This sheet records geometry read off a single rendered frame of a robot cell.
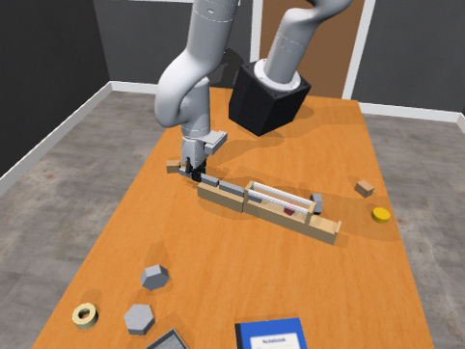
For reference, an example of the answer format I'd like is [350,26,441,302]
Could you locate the yellow cylinder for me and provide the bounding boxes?
[371,207,390,224]

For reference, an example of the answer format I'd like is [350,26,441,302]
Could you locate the small tan wooden block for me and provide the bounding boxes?
[354,180,374,198]
[166,160,180,174]

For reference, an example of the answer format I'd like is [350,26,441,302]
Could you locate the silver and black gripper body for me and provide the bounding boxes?
[181,135,209,169]

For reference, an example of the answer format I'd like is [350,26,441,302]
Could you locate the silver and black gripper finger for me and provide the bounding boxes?
[199,160,206,174]
[185,157,202,182]

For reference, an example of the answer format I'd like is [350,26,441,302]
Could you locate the cream roll of masking tape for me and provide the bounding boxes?
[72,303,98,330]

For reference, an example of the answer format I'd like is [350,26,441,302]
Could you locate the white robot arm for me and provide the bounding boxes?
[154,0,353,155]

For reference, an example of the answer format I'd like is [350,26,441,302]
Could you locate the blue notebook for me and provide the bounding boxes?
[234,317,308,349]

